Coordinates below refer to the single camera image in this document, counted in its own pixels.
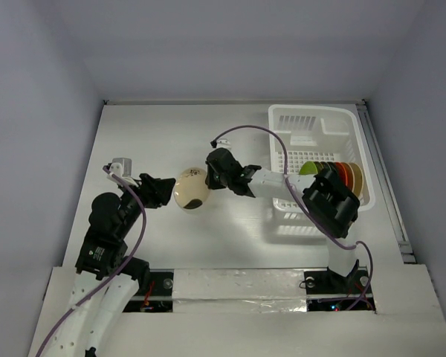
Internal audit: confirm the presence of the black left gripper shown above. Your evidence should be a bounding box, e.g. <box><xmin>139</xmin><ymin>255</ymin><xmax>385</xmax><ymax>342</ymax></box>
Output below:
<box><xmin>117</xmin><ymin>172</ymin><xmax>175</xmax><ymax>236</ymax></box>

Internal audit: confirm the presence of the cream plate with black pattern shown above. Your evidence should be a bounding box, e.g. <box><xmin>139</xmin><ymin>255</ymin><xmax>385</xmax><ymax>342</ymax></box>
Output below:
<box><xmin>173</xmin><ymin>167</ymin><xmax>210</xmax><ymax>211</ymax></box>

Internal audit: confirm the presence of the lime green plate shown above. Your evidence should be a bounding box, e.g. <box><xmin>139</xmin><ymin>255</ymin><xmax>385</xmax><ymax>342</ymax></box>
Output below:
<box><xmin>299</xmin><ymin>161</ymin><xmax>319</xmax><ymax>176</ymax></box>

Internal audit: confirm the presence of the blue white patterned plate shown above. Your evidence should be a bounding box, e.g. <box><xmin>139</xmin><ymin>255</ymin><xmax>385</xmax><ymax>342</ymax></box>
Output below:
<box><xmin>327</xmin><ymin>161</ymin><xmax>337</xmax><ymax>172</ymax></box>

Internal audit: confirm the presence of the yellow brown patterned plate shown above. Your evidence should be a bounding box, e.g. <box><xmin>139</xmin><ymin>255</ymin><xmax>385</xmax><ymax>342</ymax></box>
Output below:
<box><xmin>317</xmin><ymin>161</ymin><xmax>330</xmax><ymax>171</ymax></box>

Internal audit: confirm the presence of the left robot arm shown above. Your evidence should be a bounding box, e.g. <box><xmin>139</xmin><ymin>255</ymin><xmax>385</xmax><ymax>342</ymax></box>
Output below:
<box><xmin>36</xmin><ymin>165</ymin><xmax>175</xmax><ymax>356</ymax></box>

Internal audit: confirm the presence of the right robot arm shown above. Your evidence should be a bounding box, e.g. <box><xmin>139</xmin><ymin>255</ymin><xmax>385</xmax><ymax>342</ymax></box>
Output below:
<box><xmin>205</xmin><ymin>148</ymin><xmax>360</xmax><ymax>292</ymax></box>

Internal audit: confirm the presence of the white plastic dish rack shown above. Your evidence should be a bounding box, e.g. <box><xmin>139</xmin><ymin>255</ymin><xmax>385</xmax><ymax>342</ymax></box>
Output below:
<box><xmin>268</xmin><ymin>104</ymin><xmax>375</xmax><ymax>212</ymax></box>

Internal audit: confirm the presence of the red plate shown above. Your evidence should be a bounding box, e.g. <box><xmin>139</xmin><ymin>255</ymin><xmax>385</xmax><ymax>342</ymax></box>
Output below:
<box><xmin>334</xmin><ymin>162</ymin><xmax>347</xmax><ymax>181</ymax></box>

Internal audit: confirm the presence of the orange plate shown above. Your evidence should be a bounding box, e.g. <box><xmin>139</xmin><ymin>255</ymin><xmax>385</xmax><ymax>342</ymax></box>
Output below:
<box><xmin>340</xmin><ymin>162</ymin><xmax>354</xmax><ymax>190</ymax></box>

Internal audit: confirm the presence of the beige plate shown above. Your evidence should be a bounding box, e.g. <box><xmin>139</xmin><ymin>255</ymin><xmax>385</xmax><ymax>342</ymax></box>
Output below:
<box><xmin>349</xmin><ymin>162</ymin><xmax>364</xmax><ymax>200</ymax></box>

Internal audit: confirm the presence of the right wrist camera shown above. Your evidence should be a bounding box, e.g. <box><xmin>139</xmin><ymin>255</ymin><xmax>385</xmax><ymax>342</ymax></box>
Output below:
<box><xmin>210</xmin><ymin>138</ymin><xmax>231</xmax><ymax>149</ymax></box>

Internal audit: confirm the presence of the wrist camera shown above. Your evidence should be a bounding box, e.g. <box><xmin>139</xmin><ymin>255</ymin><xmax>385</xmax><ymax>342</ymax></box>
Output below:
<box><xmin>210</xmin><ymin>138</ymin><xmax>231</xmax><ymax>149</ymax></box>
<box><xmin>109</xmin><ymin>158</ymin><xmax>132</xmax><ymax>178</ymax></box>

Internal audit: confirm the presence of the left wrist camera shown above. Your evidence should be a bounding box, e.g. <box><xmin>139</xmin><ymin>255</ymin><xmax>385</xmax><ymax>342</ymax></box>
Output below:
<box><xmin>109</xmin><ymin>158</ymin><xmax>132</xmax><ymax>178</ymax></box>

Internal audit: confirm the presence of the foil covered front rail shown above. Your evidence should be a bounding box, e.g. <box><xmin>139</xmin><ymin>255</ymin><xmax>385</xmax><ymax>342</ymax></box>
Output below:
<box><xmin>172</xmin><ymin>268</ymin><xmax>307</xmax><ymax>314</ymax></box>

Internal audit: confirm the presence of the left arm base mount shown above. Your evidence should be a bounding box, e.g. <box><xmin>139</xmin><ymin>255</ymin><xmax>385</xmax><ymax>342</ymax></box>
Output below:
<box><xmin>123</xmin><ymin>270</ymin><xmax>174</xmax><ymax>313</ymax></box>

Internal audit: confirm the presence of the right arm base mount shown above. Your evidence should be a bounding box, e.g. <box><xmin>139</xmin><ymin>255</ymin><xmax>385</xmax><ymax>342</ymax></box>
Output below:
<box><xmin>299</xmin><ymin>263</ymin><xmax>375</xmax><ymax>312</ymax></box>

